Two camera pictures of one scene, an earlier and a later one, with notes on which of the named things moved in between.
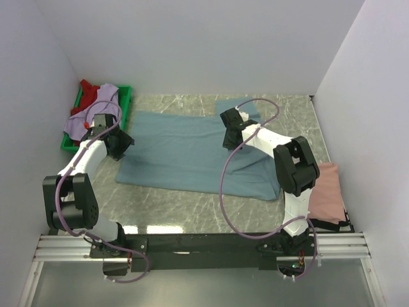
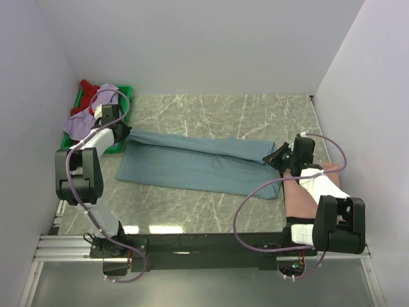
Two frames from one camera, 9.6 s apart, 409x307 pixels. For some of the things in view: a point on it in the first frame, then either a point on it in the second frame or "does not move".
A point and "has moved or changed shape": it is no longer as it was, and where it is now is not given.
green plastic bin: x=124 y=96 does not move
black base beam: x=200 y=252 does not move
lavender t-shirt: x=107 y=102 does not move
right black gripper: x=229 y=146 -> x=275 y=157
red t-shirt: x=88 y=96 does not move
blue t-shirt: x=183 y=151 has moved or changed shape
